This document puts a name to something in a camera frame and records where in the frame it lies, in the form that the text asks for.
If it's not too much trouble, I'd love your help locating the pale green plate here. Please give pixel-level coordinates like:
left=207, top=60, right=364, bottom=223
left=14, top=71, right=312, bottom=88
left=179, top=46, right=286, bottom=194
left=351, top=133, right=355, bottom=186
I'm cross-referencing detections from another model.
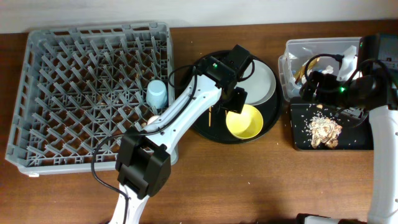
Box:
left=236, top=60, right=276, bottom=106

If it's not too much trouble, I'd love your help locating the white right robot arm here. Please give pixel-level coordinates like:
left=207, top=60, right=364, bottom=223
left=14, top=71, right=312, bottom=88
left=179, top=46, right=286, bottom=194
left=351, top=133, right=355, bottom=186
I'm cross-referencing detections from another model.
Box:
left=300, top=34, right=397, bottom=223

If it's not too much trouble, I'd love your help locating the grey dishwasher rack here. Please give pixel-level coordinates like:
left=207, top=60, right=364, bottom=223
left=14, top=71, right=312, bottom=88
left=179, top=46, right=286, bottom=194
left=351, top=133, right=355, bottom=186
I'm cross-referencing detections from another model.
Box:
left=5, top=22, right=174, bottom=177

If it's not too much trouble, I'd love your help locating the blue plastic cup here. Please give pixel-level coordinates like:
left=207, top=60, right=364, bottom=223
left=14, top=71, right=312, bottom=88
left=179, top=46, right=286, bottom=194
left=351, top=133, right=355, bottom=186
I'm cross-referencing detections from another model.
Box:
left=146, top=80, right=167, bottom=109

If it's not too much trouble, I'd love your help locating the round black tray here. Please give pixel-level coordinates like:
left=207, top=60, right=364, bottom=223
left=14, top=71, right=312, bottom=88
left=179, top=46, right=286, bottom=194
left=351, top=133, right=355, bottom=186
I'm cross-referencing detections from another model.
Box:
left=183, top=50, right=284, bottom=144

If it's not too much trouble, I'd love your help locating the clear plastic bin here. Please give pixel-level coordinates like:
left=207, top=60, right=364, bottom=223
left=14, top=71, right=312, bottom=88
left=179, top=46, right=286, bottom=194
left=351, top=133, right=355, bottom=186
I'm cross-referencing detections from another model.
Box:
left=278, top=37, right=360, bottom=101

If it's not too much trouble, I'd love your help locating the wooden chopstick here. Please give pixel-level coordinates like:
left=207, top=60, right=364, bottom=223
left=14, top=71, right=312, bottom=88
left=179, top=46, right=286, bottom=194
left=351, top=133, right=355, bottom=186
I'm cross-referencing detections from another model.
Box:
left=208, top=107, right=212, bottom=127

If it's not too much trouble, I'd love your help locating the pink plastic cup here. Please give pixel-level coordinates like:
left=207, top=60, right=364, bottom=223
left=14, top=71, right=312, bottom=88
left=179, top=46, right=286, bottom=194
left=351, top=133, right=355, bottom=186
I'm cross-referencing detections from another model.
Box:
left=147, top=115, right=160, bottom=125

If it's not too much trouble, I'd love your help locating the yellow bowl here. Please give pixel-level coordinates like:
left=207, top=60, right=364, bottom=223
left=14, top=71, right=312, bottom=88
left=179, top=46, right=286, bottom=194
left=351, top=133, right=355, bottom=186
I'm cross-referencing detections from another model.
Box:
left=226, top=105, right=264, bottom=139

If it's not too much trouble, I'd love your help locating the food scraps pile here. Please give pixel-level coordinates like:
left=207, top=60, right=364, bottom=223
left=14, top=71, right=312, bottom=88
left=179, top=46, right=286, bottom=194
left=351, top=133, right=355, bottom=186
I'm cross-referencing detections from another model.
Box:
left=308, top=116, right=343, bottom=149

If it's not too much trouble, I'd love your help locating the gold snack wrapper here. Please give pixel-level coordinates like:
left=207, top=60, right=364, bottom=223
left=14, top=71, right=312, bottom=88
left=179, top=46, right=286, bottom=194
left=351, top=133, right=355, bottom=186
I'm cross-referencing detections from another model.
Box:
left=294, top=58, right=320, bottom=84

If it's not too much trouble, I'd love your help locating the white tissue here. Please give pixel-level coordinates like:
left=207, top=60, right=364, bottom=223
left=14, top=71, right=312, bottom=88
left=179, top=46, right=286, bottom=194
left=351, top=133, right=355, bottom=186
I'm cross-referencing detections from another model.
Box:
left=321, top=65, right=333, bottom=74

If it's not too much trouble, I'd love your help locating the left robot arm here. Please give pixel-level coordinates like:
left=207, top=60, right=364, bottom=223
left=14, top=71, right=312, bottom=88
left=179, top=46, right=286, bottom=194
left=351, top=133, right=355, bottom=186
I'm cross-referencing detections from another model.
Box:
left=110, top=45, right=254, bottom=223

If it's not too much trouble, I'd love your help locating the black rectangular tray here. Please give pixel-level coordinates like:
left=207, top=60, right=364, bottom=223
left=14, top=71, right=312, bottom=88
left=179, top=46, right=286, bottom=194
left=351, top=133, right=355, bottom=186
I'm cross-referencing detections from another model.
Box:
left=289, top=100, right=373, bottom=151

